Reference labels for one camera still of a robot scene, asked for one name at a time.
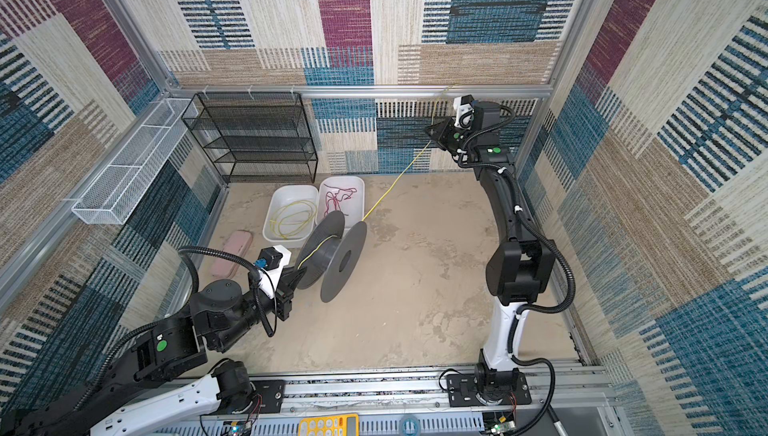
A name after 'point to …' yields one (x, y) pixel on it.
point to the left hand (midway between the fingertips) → (304, 267)
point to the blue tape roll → (410, 425)
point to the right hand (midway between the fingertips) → (426, 130)
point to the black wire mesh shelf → (255, 137)
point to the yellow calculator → (338, 425)
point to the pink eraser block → (237, 243)
